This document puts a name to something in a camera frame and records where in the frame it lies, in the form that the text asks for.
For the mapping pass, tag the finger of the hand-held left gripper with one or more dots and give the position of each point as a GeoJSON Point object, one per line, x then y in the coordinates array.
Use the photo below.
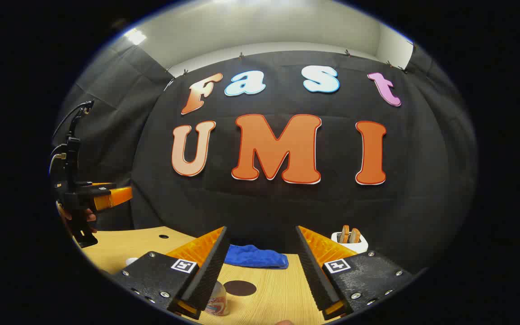
{"type": "Point", "coordinates": [99, 184]}
{"type": "Point", "coordinates": [115, 196]}

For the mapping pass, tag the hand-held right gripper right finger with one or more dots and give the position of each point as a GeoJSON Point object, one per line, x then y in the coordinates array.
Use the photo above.
{"type": "Point", "coordinates": [316, 275]}

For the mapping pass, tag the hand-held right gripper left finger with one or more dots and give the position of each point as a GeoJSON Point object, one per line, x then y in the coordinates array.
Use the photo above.
{"type": "Point", "coordinates": [208, 275]}

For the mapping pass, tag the silver water bottle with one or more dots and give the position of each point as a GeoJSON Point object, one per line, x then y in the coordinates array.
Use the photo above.
{"type": "Point", "coordinates": [218, 300]}

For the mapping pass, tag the dark brown round coaster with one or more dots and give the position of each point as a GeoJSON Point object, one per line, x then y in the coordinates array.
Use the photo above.
{"type": "Point", "coordinates": [242, 289]}

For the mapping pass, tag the white teacup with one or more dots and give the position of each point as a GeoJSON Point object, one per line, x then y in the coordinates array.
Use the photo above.
{"type": "Point", "coordinates": [131, 261]}

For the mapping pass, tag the white toaster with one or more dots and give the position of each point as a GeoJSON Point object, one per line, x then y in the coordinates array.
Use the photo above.
{"type": "Point", "coordinates": [355, 246]}

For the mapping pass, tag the toasted bread slice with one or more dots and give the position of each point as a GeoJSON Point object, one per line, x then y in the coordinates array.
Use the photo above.
{"type": "Point", "coordinates": [344, 234]}
{"type": "Point", "coordinates": [355, 235]}

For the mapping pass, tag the blue cloth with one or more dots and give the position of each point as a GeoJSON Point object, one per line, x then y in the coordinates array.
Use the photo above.
{"type": "Point", "coordinates": [255, 257]}

